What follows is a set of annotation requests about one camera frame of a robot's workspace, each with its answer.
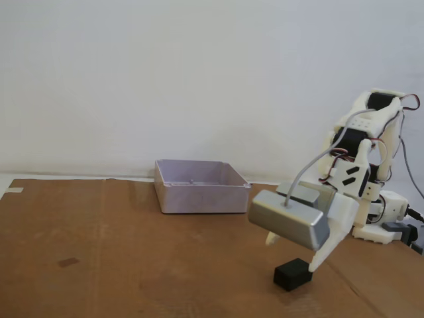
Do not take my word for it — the black rectangular block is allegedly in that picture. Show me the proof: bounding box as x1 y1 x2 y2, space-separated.
273 258 314 292

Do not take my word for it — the grey black table clamp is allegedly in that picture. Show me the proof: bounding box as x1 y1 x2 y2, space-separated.
381 221 424 256

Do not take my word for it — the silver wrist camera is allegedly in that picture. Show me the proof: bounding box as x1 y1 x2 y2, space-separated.
247 189 332 252

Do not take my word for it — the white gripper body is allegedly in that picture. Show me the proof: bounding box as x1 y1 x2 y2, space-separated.
325 193 361 248

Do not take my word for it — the pale plastic open box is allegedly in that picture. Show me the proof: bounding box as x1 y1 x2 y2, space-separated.
154 159 252 215

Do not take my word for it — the black power cable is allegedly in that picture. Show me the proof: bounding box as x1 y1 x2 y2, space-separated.
406 207 424 223

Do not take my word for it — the brown cardboard sheet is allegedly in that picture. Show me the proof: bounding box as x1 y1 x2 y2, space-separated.
0 178 424 318

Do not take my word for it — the grey metal camera bracket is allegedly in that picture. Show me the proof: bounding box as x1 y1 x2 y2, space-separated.
276 181 337 219

